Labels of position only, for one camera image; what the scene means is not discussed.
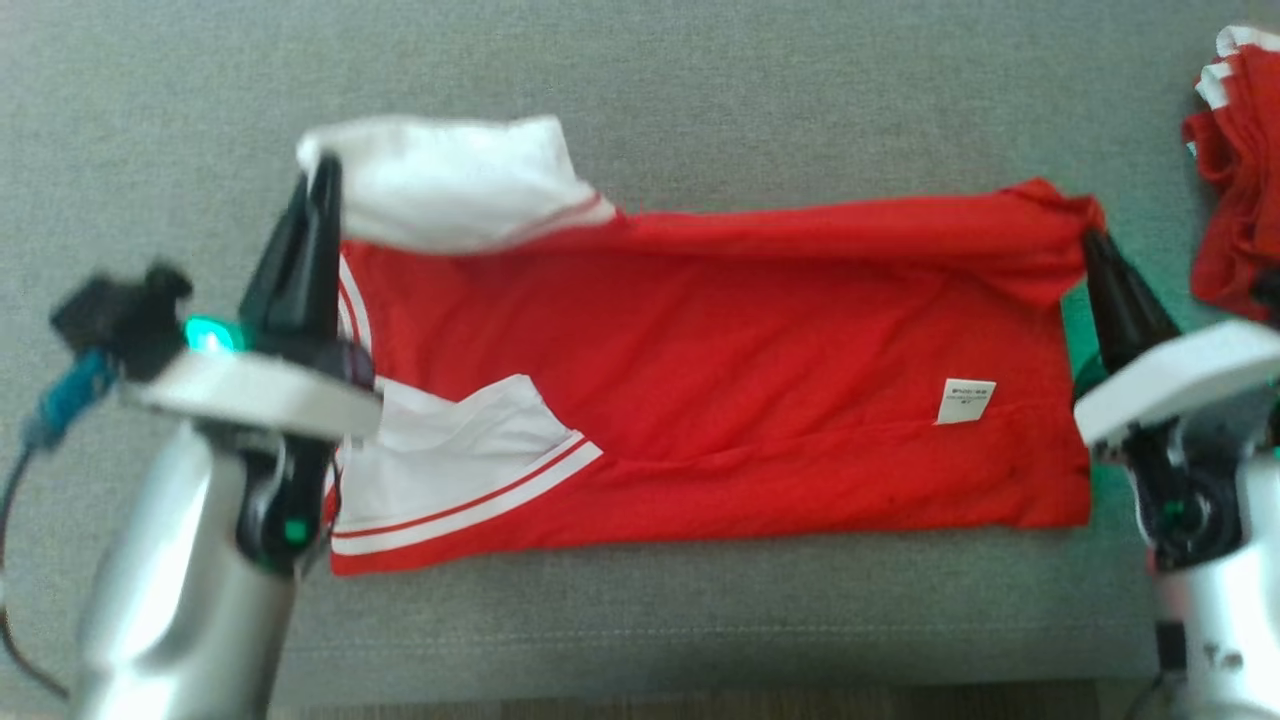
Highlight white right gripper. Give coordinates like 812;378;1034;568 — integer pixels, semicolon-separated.
1071;228;1280;449

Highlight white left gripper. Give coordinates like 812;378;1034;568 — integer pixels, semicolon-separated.
118;150;386;447

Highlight red basketball shorts white trim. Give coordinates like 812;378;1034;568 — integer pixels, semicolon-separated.
1180;24;1280;324

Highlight red t-shirt white sleeves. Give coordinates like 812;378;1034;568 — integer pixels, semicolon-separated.
295;113;1107;579

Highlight grey fabric sofa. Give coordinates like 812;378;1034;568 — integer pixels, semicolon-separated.
0;0;1280;720

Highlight black left cable teal plug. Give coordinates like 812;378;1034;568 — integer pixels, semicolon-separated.
0;348;120;701

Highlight thin black right arm wire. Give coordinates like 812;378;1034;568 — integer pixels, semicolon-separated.
1125;618;1191;720

